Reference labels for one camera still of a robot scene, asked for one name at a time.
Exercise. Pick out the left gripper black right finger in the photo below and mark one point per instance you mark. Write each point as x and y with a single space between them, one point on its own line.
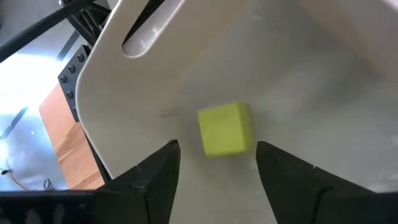
295 189

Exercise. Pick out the green foam cube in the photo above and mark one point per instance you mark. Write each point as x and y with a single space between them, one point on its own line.
225 129

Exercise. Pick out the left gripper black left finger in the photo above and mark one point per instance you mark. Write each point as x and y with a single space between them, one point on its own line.
149 186

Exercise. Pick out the white plastic bin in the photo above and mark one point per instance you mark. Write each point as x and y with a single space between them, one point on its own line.
280 77

